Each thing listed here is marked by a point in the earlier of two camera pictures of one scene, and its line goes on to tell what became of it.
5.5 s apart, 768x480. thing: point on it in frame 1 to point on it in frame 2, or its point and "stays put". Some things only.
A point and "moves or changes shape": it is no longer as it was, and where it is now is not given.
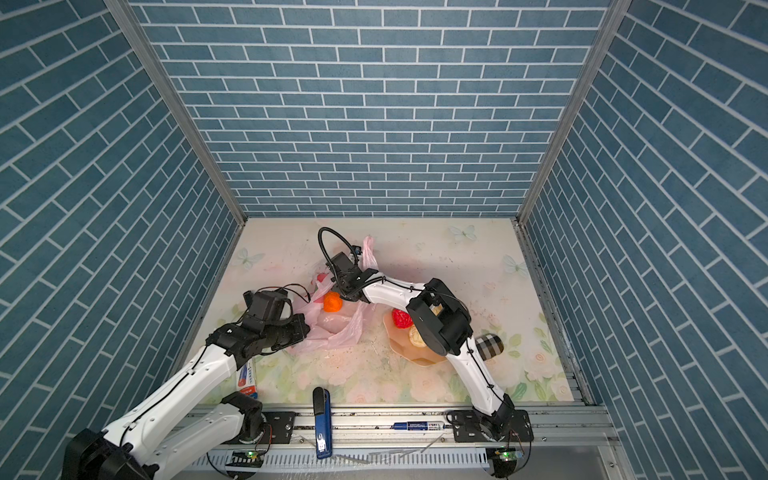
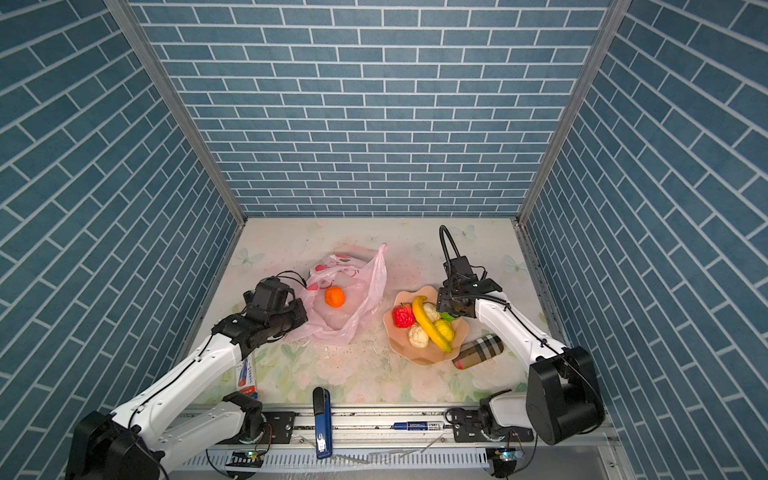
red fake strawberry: (401, 319) stays put
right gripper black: (337, 283) to (443, 299)
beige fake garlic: (415, 337) stays put
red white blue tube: (246, 379) stays put
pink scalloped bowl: (402, 343) stays put
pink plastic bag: (341, 328) moves or changes shape
